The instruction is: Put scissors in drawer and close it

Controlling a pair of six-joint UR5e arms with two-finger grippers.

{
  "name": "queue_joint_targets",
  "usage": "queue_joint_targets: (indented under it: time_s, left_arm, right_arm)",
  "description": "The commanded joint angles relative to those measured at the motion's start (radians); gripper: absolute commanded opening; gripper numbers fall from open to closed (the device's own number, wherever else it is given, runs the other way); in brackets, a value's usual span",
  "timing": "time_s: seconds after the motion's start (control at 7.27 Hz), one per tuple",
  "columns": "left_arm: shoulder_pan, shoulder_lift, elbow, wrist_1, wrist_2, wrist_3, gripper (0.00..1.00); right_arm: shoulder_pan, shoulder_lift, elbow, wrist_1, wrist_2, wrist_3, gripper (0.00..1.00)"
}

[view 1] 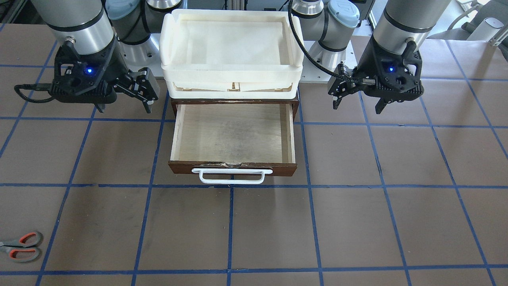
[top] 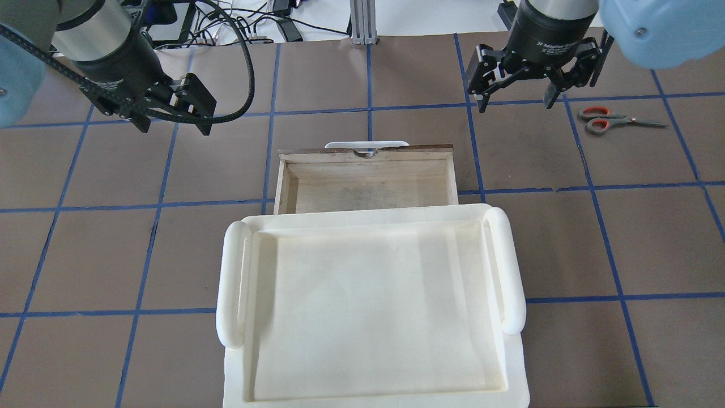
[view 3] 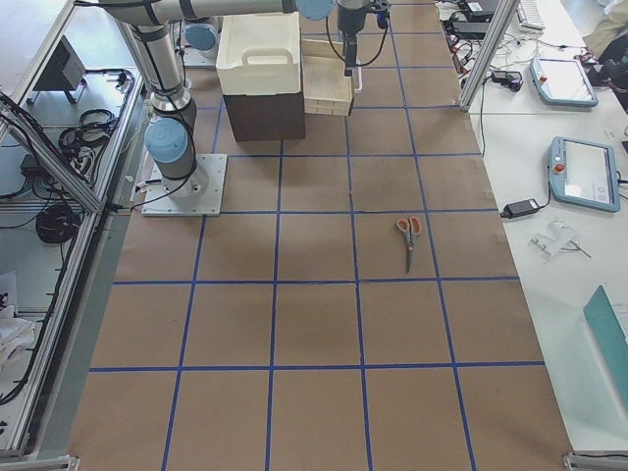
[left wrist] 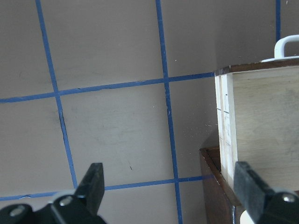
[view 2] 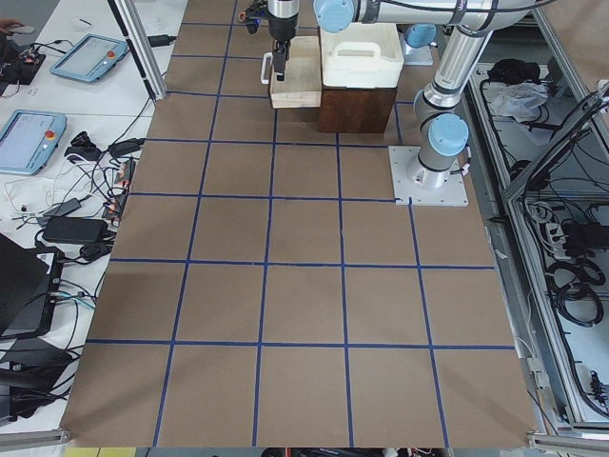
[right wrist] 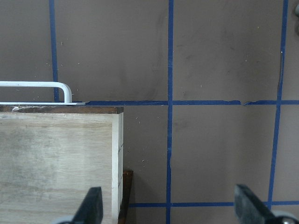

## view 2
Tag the white plastic tray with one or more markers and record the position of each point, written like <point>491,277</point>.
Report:
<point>363,56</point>

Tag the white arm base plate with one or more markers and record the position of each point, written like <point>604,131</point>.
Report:
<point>413,184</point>

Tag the aluminium frame post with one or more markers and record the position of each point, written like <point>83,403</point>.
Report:
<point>132,29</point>

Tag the black monitor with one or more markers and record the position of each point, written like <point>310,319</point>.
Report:
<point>29,279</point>

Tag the white crumpled cloth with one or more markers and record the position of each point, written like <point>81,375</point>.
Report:
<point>521,102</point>

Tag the blue teach pendant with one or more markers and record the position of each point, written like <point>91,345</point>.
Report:
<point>90,59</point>
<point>28,140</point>

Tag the light wooden drawer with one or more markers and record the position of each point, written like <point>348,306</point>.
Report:
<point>302,86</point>

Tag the upper blue teach pendant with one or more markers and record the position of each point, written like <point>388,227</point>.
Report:
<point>90,59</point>

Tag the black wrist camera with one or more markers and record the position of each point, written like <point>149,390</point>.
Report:
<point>253,15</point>

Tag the black cloth bundle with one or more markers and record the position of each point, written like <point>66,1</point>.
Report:
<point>514,71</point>

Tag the white drawer handle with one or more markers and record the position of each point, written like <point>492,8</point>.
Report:
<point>267,69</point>

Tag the aluminium frame right rail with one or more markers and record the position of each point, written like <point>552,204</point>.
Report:
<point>559,205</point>

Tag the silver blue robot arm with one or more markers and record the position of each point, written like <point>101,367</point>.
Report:
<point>444,134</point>

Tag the black power brick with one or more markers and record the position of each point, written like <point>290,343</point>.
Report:
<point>67,230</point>

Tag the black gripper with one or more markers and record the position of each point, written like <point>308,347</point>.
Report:
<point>282,29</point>

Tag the lower blue teach pendant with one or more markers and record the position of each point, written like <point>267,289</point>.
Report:
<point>28,140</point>

